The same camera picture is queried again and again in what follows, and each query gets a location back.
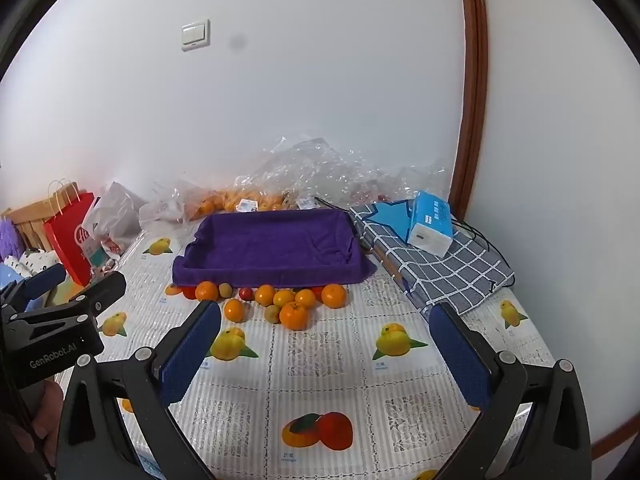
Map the small orange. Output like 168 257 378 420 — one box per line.
295 288 318 309
254 284 276 308
224 298 245 323

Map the brown kiwi front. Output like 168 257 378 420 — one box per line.
265 304 281 324

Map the brown kiwi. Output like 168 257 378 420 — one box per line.
265 304 281 324
218 283 233 299

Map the large orange front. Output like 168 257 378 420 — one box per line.
279 301 309 330

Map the yellow orange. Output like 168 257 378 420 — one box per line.
272 289 295 308

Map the person's left hand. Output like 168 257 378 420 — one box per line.
32 379 64 466

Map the purple fluffy item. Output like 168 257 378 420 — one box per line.
0 218 24 260

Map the red paper shopping bag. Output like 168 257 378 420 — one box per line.
44 192 94 286

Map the brown paper shopping bag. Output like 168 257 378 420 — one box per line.
1 179 81 252

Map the white plastic bag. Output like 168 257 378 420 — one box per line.
82 182 144 259

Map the grey checked folded cloth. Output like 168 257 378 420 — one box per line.
349 205 515 315

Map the clear bag of oranges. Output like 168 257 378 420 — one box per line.
139 180 298 224

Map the brown kiwi back left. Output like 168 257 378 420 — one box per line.
218 283 233 299

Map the fruit print tablecloth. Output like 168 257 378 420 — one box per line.
98 223 555 479

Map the small red tomato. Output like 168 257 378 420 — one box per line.
239 287 254 301

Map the blue white tissue pack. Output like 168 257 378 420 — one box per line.
407 191 454 258

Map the purple towel tray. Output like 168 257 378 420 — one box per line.
172 209 376 288

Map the crumpled clear plastic wrap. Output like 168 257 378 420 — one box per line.
232 138 450 211

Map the brown wooden door frame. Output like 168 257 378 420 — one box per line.
448 0 489 220

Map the white wall switch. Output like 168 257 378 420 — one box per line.
180 20 210 52

